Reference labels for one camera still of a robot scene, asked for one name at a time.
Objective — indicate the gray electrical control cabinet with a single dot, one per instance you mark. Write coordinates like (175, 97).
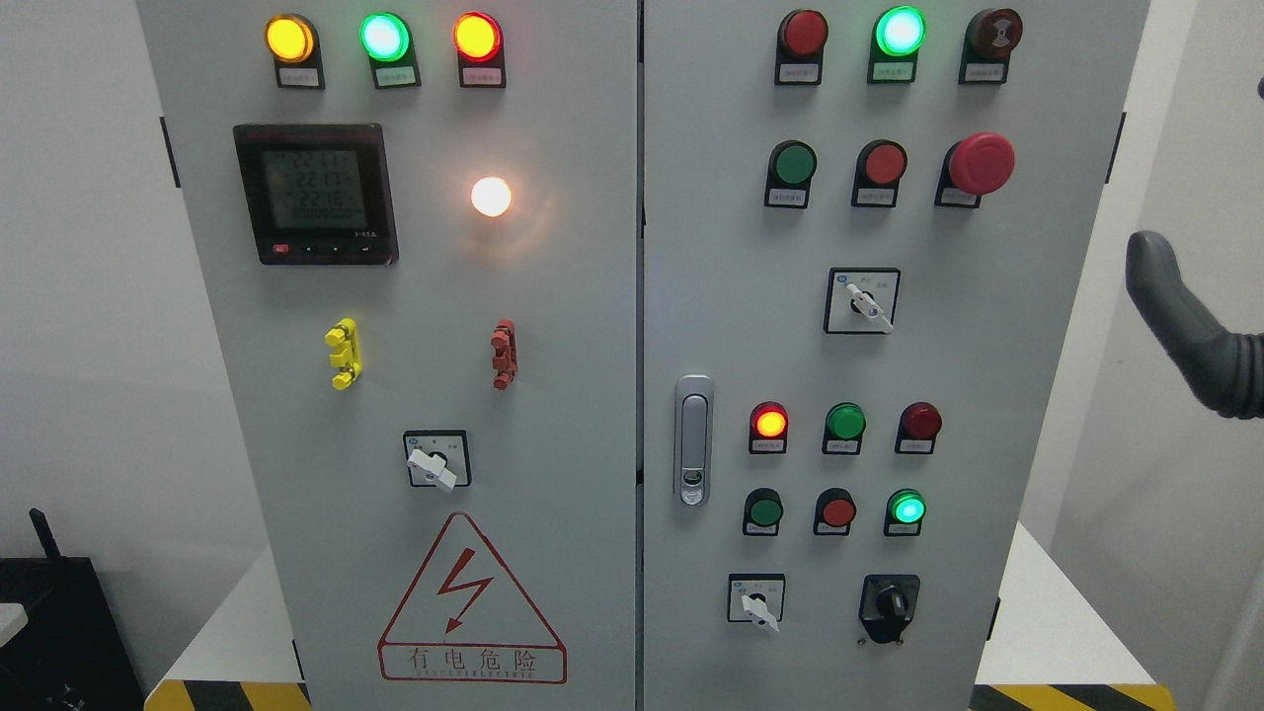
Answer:
(635, 136)

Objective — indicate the yellow terminal connector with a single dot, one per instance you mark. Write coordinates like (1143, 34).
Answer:
(345, 353)

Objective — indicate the red terminal connector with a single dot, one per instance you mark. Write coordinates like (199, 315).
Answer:
(504, 359)

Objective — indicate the yellow indicator lamp top left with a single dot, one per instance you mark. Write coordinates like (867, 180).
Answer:
(296, 52)

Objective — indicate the green push button upper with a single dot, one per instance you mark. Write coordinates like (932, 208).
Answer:
(790, 170)

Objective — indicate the dark red buzzer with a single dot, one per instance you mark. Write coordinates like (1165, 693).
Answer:
(989, 40)

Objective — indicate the bottom white rotary switch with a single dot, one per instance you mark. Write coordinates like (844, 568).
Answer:
(756, 599)

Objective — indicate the red push button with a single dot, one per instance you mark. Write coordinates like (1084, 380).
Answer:
(834, 513)
(879, 168)

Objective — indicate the gray rotary selector switch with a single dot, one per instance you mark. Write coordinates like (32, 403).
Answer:
(861, 301)

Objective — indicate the red lit indicator lamp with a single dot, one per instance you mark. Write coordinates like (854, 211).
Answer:
(478, 41)

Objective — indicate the red push button lower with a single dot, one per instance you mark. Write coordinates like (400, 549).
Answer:
(834, 513)

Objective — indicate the green indicator lamp top left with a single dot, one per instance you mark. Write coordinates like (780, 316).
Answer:
(390, 49)

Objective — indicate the green push button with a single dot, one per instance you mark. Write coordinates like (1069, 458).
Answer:
(763, 512)
(790, 170)

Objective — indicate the dark red lamp top right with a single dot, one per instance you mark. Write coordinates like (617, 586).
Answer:
(800, 48)

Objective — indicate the red lit lamp lower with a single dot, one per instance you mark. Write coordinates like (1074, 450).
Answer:
(768, 428)

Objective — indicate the green lamp lower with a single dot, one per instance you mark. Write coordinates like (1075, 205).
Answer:
(845, 426)

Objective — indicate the black digital power meter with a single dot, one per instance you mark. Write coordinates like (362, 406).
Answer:
(318, 194)

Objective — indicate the red electric hazard warning sticker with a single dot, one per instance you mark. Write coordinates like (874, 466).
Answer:
(466, 618)

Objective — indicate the green push button lower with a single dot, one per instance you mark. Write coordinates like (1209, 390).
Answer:
(763, 512)

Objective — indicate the red push button upper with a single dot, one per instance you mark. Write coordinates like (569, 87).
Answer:
(879, 168)

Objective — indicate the bright green lit button lower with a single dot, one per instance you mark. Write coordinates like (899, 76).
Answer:
(904, 513)

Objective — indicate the bright green lamp top right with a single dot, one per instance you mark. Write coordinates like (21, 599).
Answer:
(897, 37)

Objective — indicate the left door white rotary switch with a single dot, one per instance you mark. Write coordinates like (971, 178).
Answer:
(437, 459)

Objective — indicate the red emergency stop mushroom button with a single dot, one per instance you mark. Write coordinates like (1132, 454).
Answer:
(974, 167)

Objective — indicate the white glowing indicator lamp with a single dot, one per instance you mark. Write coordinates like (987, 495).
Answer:
(491, 196)

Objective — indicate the black rotary knob switch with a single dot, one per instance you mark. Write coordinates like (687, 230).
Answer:
(887, 605)

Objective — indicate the silver door lock handle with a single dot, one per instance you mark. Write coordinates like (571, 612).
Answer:
(692, 452)

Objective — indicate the black box with antenna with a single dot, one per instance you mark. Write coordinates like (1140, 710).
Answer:
(69, 656)

